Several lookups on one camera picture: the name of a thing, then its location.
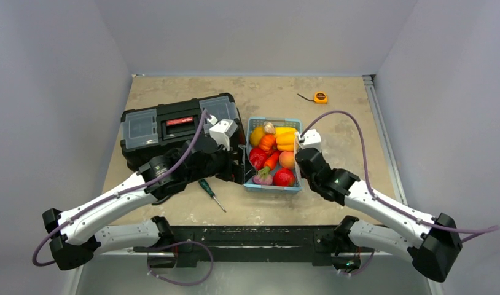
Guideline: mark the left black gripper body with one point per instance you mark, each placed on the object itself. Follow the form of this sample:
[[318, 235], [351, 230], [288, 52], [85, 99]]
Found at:
[[221, 166]]

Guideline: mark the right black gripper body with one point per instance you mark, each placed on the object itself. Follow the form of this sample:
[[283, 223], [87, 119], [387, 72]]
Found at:
[[304, 158]]

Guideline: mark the purple onion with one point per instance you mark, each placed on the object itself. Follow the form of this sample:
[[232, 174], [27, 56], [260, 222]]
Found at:
[[263, 178]]

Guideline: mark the light blue plastic basket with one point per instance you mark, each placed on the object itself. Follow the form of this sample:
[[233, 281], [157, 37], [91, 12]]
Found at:
[[257, 121]]

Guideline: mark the peach fruit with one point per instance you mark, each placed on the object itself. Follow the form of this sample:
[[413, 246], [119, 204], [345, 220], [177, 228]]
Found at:
[[287, 160]]

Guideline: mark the red apple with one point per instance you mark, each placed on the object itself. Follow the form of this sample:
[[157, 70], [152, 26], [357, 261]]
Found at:
[[284, 177]]

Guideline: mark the small orange pumpkin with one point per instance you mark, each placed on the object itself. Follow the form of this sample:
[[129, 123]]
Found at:
[[267, 143]]

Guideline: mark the yellow bell pepper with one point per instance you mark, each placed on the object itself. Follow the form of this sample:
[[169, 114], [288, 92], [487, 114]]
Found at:
[[286, 141]]

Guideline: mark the white garlic bulb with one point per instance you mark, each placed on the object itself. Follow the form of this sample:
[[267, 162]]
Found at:
[[268, 128]]

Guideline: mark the clear zip top bag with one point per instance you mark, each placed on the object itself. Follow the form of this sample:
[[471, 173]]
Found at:
[[297, 148]]

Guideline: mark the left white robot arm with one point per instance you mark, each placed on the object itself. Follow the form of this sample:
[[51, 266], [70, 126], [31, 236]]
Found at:
[[77, 235]]

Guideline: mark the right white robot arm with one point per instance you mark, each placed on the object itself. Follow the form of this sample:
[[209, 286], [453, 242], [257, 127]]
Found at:
[[430, 243]]

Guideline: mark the red bell pepper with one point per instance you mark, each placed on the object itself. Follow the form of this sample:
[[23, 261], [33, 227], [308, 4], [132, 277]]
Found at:
[[257, 157]]

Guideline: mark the orange carrot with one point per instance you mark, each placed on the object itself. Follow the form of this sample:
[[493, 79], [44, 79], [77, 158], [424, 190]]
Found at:
[[270, 164]]

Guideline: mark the yellow lemon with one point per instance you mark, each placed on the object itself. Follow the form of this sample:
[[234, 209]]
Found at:
[[256, 135]]

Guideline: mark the yellow squash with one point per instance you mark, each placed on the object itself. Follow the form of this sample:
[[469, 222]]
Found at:
[[279, 130]]

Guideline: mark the yellow tape measure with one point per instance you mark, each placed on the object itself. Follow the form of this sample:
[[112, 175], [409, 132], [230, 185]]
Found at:
[[318, 98]]

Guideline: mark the black plastic toolbox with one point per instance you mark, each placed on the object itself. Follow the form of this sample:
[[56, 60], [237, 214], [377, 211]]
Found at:
[[149, 132]]

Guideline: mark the green handled screwdriver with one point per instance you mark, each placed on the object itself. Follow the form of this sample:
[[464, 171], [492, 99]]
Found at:
[[207, 188]]

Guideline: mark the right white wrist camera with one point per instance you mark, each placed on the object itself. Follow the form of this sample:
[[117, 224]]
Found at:
[[311, 139]]

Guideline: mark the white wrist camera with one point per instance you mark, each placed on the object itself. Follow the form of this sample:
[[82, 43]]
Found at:
[[311, 139], [221, 130]]

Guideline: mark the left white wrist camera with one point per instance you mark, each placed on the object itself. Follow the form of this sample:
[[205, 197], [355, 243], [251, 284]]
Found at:
[[221, 130]]

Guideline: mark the aluminium frame rail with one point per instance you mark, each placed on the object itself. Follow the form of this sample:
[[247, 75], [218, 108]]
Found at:
[[384, 139]]

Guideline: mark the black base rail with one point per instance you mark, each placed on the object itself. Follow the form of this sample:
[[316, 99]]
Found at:
[[316, 245]]

